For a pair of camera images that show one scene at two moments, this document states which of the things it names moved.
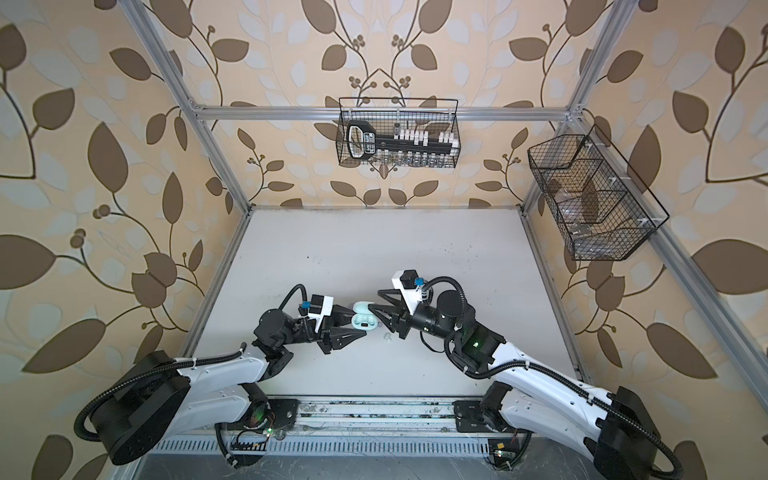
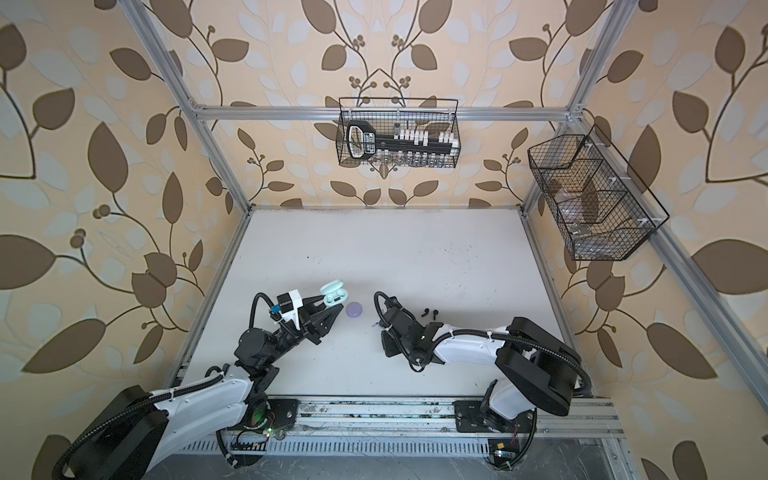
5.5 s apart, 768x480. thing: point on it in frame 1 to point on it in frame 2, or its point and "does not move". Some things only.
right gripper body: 411,306 to 391,347
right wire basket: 602,207 does not move
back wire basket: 399,132 does not move
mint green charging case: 364,319 to 333,292
